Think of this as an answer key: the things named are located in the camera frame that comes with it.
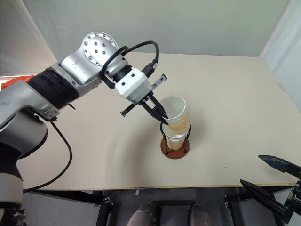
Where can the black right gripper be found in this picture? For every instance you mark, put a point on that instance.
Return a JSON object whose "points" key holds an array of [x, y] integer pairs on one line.
{"points": [[294, 204]]}

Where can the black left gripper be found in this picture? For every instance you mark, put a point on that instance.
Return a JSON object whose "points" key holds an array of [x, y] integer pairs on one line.
{"points": [[161, 78]]}

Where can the tan ribbed paper cup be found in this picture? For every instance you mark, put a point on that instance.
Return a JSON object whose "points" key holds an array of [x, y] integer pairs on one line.
{"points": [[175, 143], [179, 123]]}

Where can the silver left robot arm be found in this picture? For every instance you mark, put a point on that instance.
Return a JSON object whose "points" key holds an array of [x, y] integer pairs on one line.
{"points": [[77, 66]]}

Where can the dark rounded shape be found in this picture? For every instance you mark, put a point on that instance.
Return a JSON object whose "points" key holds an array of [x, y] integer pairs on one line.
{"points": [[142, 215]]}

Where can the orange red object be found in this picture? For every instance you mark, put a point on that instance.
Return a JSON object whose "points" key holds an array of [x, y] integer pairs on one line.
{"points": [[14, 81]]}

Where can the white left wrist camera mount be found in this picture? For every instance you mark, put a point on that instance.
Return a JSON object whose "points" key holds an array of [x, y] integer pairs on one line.
{"points": [[135, 84]]}

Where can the black metal table frame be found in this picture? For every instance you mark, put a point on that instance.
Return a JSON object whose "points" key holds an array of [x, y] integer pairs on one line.
{"points": [[70, 196]]}

